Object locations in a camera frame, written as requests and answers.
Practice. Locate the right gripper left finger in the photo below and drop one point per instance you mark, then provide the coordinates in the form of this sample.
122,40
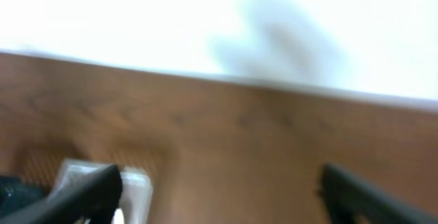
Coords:
94,197

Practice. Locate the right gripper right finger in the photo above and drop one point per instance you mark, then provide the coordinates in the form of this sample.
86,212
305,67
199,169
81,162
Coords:
347,196

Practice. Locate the clear plastic basket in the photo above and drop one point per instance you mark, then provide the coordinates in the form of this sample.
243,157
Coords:
135,200

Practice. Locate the dark green plastic basket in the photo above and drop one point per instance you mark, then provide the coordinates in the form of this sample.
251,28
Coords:
16,195

